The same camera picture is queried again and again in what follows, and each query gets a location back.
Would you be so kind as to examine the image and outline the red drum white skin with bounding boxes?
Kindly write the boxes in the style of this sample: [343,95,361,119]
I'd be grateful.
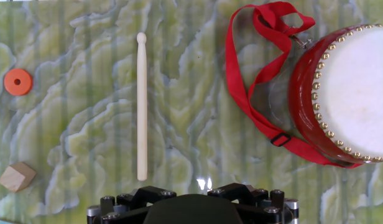
[287,24,383,165]

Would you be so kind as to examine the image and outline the pale wooden drumstick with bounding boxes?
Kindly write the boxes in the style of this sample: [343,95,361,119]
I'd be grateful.
[136,32,148,182]

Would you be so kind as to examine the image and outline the orange ring disc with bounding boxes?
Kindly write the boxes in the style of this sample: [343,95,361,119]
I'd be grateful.
[3,68,34,96]

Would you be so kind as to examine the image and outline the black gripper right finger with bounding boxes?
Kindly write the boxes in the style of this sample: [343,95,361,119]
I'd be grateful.
[206,182,300,224]

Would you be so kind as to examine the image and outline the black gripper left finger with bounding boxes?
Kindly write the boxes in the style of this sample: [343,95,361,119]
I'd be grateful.
[86,185,177,224]

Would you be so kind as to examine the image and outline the green marble pattern mat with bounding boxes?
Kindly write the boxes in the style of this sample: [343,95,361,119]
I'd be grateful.
[0,0,383,224]

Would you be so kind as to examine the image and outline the red drum strap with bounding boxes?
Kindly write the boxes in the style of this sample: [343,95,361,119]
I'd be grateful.
[224,1,363,169]

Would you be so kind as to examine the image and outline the small wooden cube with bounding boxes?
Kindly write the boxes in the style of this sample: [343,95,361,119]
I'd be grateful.
[0,161,37,194]

